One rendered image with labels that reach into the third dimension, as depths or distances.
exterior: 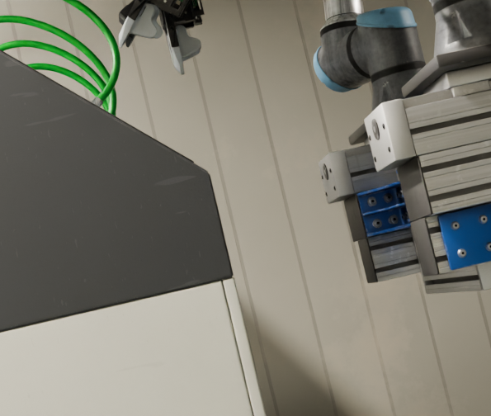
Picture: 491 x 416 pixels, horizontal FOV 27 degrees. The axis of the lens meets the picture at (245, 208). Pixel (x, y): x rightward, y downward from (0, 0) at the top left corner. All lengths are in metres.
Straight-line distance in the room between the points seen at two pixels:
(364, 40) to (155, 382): 0.94
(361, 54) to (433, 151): 0.63
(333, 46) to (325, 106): 1.49
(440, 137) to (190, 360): 0.50
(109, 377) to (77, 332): 0.08
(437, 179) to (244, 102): 2.18
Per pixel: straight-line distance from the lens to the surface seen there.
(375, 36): 2.13
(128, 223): 1.51
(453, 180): 1.56
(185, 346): 1.51
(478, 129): 1.58
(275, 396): 3.63
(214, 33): 3.73
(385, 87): 2.11
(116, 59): 1.91
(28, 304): 1.51
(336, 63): 2.22
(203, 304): 1.51
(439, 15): 1.67
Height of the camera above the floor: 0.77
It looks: 4 degrees up
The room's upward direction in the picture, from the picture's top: 13 degrees counter-clockwise
